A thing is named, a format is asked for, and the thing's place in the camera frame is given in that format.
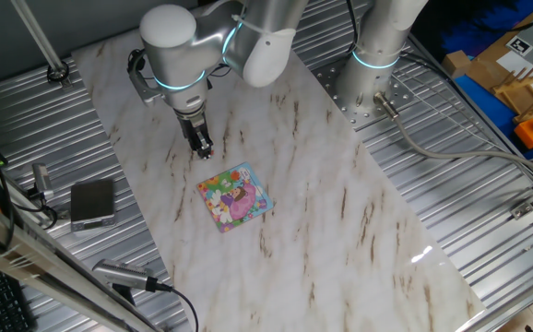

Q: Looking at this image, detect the silver digital scale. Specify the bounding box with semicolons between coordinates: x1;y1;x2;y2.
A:
69;178;118;234

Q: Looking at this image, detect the black base cable bundle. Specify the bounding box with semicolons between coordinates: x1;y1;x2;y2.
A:
344;0;438;65

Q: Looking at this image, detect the ribbed silver camera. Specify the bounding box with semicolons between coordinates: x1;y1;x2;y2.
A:
91;258;160;292

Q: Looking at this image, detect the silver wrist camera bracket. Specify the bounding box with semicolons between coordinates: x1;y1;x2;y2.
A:
127;68;164;108

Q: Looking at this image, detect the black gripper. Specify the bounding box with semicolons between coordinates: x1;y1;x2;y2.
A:
177;110;215;160

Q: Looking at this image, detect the dark blue cloth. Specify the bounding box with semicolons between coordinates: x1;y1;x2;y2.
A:
439;0;533;59

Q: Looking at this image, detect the colourful fairy puzzle board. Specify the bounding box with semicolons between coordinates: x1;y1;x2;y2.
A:
195;160;276;234

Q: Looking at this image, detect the black camera stand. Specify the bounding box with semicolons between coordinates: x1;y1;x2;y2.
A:
111;281;137;306

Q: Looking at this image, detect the small silver camera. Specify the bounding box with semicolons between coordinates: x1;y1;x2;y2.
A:
30;162;55;200

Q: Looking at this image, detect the aluminium frame bar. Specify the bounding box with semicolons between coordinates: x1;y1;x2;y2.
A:
0;191;161;332

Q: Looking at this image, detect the thick grey base cable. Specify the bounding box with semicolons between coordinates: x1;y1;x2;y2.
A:
373;90;533;188

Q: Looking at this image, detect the blue mat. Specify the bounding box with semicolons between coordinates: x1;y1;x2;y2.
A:
453;73;533;160

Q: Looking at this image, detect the silver camera pole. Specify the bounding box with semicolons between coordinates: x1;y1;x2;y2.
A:
10;0;72;89

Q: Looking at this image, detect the black white marker tag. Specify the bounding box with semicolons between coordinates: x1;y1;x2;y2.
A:
504;34;533;58

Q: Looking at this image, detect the small cardboard box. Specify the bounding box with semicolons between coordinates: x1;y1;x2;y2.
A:
441;49;474;80

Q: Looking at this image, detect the wooden block rack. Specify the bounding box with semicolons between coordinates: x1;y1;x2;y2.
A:
465;0;533;101

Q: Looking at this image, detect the silver perforated base plate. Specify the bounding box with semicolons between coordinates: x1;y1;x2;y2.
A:
310;50;415;130

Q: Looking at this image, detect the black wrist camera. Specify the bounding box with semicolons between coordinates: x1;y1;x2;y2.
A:
126;47;147;70

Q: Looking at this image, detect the black ribbed camera cable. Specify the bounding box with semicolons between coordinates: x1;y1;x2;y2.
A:
153;280;201;332

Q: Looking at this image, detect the white cable tie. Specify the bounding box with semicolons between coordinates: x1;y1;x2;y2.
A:
231;13;267;36

